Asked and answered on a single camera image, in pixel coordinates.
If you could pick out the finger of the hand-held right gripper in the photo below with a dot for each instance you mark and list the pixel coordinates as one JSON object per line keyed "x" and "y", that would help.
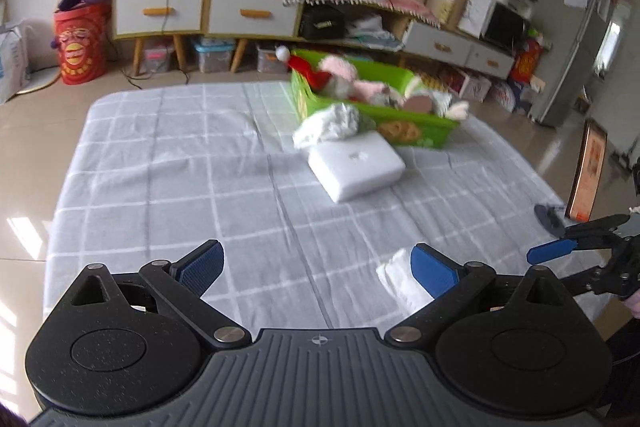
{"x": 552, "y": 250}
{"x": 580, "y": 282}

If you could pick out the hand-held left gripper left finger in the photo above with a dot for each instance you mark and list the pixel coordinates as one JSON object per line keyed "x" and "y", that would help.
{"x": 200, "y": 269}

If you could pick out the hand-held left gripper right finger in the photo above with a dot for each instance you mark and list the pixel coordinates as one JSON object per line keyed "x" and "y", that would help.
{"x": 432, "y": 272}

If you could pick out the white cloth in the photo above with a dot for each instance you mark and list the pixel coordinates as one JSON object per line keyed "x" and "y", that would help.
{"x": 330, "y": 122}
{"x": 395, "y": 279}

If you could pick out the brown oval pad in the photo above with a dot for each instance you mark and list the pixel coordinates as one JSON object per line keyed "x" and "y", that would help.
{"x": 417, "y": 103}

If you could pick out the bunny doll with checked dress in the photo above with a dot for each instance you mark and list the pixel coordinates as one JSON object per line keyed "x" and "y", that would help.
{"x": 389, "y": 96}

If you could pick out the green plastic box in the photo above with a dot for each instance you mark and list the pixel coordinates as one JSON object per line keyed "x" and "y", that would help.
{"x": 400, "y": 79}

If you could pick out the pink plush toy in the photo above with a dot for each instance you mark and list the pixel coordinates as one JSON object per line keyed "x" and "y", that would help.
{"x": 340, "y": 67}

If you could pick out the white plush with red hat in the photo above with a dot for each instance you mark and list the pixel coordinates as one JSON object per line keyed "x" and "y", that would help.
{"x": 305, "y": 67}

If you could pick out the dark grey round object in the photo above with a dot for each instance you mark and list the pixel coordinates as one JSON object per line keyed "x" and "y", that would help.
{"x": 550, "y": 219}

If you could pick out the white plaid blanket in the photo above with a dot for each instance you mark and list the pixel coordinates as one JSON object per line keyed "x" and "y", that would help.
{"x": 200, "y": 177}

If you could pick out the white crate with red print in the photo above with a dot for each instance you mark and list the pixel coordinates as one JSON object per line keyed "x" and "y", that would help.
{"x": 472, "y": 84}

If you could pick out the grey refrigerator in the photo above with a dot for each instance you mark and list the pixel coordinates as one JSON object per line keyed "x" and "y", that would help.
{"x": 570, "y": 42}

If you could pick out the clear storage box blue lid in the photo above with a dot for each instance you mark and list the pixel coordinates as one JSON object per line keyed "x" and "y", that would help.
{"x": 214, "y": 56}

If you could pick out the clear storage box pink contents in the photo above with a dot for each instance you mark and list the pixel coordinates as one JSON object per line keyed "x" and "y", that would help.
{"x": 157, "y": 57}

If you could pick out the long wooden cabinet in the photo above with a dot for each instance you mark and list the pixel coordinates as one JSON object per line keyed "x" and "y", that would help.
{"x": 450, "y": 47}

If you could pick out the microwave oven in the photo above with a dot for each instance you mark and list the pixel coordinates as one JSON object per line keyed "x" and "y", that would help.
{"x": 505, "y": 27}

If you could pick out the round white board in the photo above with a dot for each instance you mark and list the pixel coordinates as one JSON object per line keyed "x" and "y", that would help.
{"x": 42, "y": 82}

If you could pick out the folded white clothes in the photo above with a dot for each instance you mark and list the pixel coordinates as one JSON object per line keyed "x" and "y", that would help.
{"x": 372, "y": 29}

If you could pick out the red printed bucket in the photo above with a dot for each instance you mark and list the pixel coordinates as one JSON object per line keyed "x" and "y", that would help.
{"x": 80, "y": 44}

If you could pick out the black bag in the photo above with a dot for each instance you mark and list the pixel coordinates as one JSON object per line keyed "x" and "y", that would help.
{"x": 322, "y": 23}

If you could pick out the white printed bag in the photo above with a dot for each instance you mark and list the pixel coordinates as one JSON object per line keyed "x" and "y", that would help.
{"x": 12, "y": 62}

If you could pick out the framed picture with wooden frame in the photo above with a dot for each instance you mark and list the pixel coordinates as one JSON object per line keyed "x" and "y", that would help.
{"x": 587, "y": 172}

